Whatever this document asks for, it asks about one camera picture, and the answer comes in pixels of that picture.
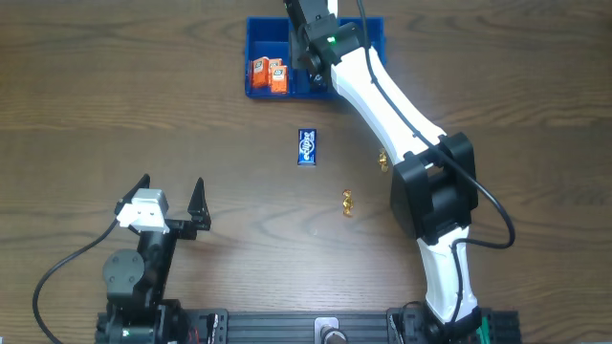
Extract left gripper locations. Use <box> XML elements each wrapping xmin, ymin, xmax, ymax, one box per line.
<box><xmin>114</xmin><ymin>173</ymin><xmax>212</xmax><ymax>242</ymax></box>

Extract blue tray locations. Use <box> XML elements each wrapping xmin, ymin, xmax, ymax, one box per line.
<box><xmin>244</xmin><ymin>15</ymin><xmax>387</xmax><ymax>100</ymax></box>

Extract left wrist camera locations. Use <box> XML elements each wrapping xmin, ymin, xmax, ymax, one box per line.
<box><xmin>115</xmin><ymin>187</ymin><xmax>171</xmax><ymax>235</ymax></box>

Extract mounting rail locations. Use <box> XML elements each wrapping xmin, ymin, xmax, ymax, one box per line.
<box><xmin>95</xmin><ymin>309</ymin><xmax>522</xmax><ymax>344</ymax></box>

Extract black cable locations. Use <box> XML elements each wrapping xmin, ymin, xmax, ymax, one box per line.
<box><xmin>31</xmin><ymin>218</ymin><xmax>120</xmax><ymax>344</ymax></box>
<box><xmin>356</xmin><ymin>0</ymin><xmax>517</xmax><ymax>331</ymax></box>

